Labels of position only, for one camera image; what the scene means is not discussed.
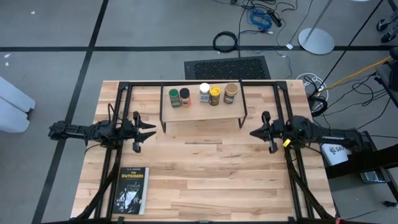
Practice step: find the yellow-lid chili onion seasoning jar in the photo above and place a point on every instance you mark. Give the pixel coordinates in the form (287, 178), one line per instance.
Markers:
(214, 91)

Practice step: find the black power strip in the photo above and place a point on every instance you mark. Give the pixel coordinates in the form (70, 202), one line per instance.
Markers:
(276, 20)

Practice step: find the round side table grey base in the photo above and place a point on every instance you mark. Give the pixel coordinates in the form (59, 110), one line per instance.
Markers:
(315, 42)

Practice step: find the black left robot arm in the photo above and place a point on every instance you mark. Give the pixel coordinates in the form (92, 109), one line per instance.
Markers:
(77, 132)

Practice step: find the black perforated floor mat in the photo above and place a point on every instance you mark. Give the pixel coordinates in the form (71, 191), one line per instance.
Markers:
(227, 68)

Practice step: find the white printed box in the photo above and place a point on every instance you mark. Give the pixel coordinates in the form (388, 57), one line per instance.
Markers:
(334, 155)

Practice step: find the wheeled chair base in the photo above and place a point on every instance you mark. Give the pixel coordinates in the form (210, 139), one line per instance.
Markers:
(388, 34)

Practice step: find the black side desk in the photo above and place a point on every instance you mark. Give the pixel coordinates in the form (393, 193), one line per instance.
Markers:
(373, 158)

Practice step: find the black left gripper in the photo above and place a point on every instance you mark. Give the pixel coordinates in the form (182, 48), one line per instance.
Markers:
(130, 132)

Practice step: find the tan-lid furikake seasoning jar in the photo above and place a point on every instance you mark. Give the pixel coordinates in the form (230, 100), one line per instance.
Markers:
(231, 89)

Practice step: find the white power adapter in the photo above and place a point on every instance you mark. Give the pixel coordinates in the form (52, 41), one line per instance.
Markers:
(289, 46)

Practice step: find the thin black slanted pole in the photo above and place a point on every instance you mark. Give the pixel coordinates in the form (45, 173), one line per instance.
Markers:
(351, 41)

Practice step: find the yellow tape tag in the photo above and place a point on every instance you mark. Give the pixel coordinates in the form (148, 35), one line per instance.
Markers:
(286, 143)

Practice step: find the green-lid oregano glass jar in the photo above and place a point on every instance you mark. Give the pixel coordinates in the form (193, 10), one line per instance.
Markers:
(174, 95)

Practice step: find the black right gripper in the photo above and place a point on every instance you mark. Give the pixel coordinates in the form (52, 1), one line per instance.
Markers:
(280, 132)

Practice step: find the pale grey cushioned seat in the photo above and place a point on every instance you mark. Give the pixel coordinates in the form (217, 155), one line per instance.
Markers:
(12, 105)

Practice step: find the The Outsiders paperback book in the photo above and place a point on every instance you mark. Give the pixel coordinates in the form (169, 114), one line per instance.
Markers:
(130, 193)

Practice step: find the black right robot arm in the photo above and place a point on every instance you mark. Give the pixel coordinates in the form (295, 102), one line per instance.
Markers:
(329, 137)

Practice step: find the orange spice bottle black cap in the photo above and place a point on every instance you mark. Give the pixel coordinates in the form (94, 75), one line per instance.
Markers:
(185, 93)

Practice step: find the wooden shelf with black legs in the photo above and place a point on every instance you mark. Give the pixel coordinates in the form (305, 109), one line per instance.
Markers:
(202, 112)

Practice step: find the white-lid bagel sesame seasoning jar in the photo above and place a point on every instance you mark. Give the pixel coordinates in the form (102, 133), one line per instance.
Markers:
(204, 88)

